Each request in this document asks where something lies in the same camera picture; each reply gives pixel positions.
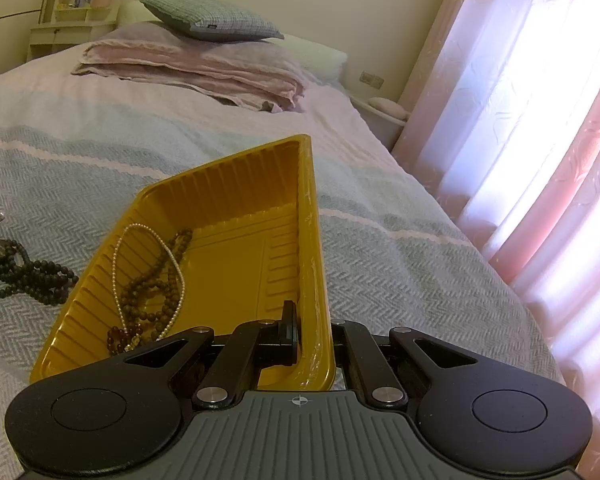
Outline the white pearl necklace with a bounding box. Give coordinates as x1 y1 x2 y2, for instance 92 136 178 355
111 223 187 346

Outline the yellow plastic tray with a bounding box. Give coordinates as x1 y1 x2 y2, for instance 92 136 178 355
29 134 337 392

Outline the grey checked pillow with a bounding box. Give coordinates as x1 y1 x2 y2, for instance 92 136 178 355
139 0 285 43

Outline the brown bead necklace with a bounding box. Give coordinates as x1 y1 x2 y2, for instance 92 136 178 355
117 229 193 341

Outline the cream vanity shelf unit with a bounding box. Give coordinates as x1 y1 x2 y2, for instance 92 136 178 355
27 0 118 61

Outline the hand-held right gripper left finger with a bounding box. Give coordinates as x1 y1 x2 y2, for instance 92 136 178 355
122 300 301 408

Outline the amber bead bracelet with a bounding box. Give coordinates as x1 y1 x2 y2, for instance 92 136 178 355
107 324 143 356

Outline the pink curtain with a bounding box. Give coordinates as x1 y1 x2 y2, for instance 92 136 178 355
390 0 600 441

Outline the white pillow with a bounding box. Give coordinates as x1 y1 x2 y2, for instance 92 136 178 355
117 0 348 81

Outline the cream wardrobe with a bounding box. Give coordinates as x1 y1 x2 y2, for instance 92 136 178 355
0 0 56 86

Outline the folded pink blanket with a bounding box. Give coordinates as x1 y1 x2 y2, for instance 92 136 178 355
71 25 311 113

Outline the white side table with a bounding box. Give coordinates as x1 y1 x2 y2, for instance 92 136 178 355
352 95 408 151

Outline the black bead necklace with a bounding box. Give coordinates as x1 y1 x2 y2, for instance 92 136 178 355
0 240 80 306

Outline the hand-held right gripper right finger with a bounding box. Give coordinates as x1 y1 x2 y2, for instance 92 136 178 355
330 319 481 406

